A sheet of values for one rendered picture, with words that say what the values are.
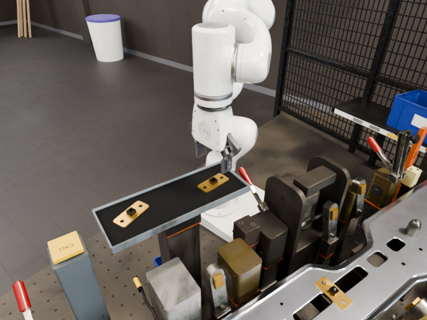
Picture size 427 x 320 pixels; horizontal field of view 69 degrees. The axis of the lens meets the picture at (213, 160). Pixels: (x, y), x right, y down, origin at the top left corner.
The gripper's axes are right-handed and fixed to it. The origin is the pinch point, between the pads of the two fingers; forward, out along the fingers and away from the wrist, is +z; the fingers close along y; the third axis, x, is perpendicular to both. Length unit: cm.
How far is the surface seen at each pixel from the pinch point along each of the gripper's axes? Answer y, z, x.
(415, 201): 37, 24, 55
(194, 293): 18.2, 12.6, -22.1
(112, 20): -471, 55, 214
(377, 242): 35, 24, 29
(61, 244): -7.1, 7.5, -37.2
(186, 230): 1.6, 15.8, -11.0
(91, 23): -491, 60, 187
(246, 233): 14.1, 13.7, -2.3
